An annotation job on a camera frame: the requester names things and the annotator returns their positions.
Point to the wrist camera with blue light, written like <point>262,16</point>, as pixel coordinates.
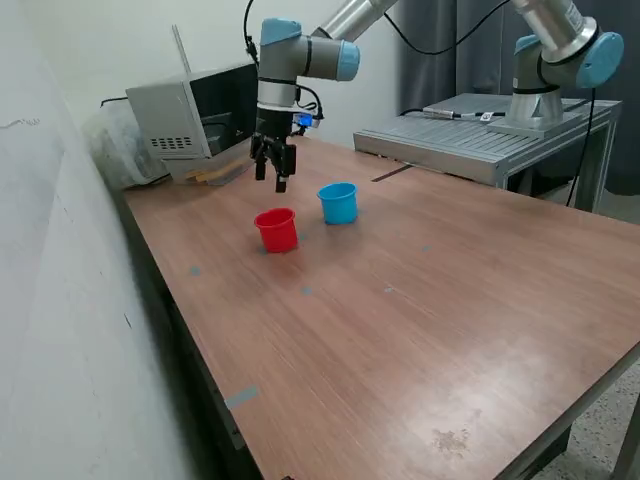
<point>305,120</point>

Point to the silver microwave black door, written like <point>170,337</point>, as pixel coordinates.
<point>165,115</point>

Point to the clear acrylic microwave stand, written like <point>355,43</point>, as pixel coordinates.
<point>225,167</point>

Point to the clear plastic bag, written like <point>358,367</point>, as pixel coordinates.
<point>115,150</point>

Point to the small white tag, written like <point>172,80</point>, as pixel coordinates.
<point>486,116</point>

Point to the blue plastic cup bin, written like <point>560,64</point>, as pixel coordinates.
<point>340,207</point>

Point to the black tape strip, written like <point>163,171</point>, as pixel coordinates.
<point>392,173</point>

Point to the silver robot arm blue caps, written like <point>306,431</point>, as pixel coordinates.
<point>300,55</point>

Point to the wooden strip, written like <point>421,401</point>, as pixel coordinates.
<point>220,167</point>
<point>212,175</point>

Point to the red plastic cup bin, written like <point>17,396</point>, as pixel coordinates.
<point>277,235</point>

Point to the white thin rod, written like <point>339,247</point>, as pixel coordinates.
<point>181,47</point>

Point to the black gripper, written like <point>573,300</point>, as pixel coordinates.
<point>274,122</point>

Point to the aluminium robot base platform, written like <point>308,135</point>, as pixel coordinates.
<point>465,145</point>

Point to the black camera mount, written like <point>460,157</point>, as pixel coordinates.
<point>250,47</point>

